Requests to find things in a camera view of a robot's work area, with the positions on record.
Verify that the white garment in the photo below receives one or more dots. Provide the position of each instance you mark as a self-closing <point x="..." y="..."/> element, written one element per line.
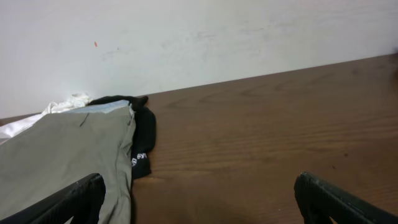
<point x="77" y="100"/>

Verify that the black shirt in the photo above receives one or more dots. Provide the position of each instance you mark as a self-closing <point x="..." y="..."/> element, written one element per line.
<point x="144" y="136"/>

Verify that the khaki green shorts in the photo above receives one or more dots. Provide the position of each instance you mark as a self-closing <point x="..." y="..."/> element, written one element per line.
<point x="63" y="148"/>

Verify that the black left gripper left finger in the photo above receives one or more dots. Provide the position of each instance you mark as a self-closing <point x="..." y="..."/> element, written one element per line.
<point x="78" y="203"/>

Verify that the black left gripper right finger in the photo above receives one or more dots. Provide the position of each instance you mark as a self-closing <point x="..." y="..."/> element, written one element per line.
<point x="322" y="202"/>

